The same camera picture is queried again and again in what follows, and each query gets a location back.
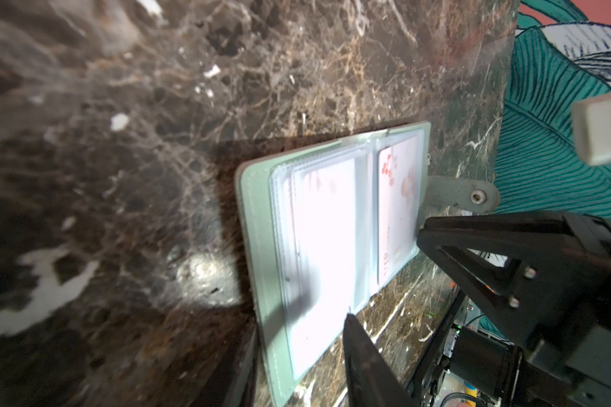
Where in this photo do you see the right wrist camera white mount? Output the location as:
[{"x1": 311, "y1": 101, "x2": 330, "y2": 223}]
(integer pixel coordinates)
[{"x1": 571, "y1": 93, "x2": 611, "y2": 166}]

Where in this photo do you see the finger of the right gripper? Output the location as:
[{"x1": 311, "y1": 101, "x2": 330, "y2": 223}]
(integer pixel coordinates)
[{"x1": 417, "y1": 215, "x2": 580, "y2": 349}]

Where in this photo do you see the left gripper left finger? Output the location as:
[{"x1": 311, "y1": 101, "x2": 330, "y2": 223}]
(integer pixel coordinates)
[{"x1": 191, "y1": 325, "x2": 259, "y2": 406}]

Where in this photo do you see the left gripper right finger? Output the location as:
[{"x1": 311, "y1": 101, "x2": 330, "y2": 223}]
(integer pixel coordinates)
[{"x1": 343, "y1": 314, "x2": 414, "y2": 406}]

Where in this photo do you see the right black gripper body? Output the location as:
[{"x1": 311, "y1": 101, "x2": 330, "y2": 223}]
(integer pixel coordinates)
[{"x1": 509, "y1": 213, "x2": 611, "y2": 406}]

